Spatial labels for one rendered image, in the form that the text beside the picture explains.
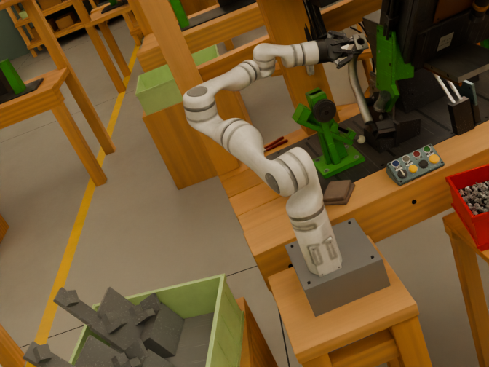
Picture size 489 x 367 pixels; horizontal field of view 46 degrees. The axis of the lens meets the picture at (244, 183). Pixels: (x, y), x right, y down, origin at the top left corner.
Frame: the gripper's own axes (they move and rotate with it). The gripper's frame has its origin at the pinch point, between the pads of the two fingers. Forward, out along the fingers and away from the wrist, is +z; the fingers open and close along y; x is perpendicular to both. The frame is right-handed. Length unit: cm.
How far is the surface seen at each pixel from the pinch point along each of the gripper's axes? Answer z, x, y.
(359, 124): 6.1, 31.0, -15.4
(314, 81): -6.3, 29.8, 3.9
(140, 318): -83, 2, -70
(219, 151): -45, 45, -11
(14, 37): -276, 881, 607
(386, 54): 6.3, -5.2, -7.5
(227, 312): -60, -5, -74
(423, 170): 6.1, -4.5, -46.6
